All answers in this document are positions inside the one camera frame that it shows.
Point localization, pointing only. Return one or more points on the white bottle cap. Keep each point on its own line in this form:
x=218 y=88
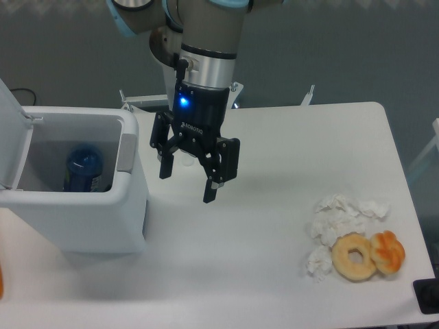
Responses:
x=187 y=160

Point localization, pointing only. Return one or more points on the white trash can body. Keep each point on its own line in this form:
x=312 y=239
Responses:
x=111 y=220

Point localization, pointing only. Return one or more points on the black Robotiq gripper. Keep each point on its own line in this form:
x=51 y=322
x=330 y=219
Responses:
x=196 y=119

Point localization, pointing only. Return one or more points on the plain ring donut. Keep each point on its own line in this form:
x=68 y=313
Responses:
x=351 y=257

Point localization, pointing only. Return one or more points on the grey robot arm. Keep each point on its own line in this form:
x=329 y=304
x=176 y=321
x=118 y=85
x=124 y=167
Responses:
x=201 y=48

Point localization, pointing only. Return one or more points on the large crumpled white tissue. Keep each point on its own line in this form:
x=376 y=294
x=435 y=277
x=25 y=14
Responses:
x=338 y=215

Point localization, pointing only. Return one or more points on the white frame at right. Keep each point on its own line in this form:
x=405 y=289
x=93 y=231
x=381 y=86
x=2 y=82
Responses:
x=425 y=158

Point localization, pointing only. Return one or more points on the white trash can lid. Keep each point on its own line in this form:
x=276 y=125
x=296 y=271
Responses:
x=17 y=127

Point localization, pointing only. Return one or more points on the small crumpled white tissue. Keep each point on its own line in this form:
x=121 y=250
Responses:
x=319 y=263

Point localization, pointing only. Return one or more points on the blue plastic bottle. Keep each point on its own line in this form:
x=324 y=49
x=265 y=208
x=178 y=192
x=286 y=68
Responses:
x=84 y=168

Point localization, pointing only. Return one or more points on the orange object at edge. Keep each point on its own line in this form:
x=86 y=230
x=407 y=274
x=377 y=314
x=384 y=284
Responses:
x=2 y=283

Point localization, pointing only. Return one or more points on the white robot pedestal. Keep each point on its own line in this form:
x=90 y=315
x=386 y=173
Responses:
x=272 y=70

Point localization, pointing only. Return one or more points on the orange twisted bread roll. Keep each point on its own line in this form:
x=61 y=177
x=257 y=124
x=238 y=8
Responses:
x=387 y=252

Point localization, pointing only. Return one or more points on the black device at edge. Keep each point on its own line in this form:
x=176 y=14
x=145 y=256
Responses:
x=426 y=291

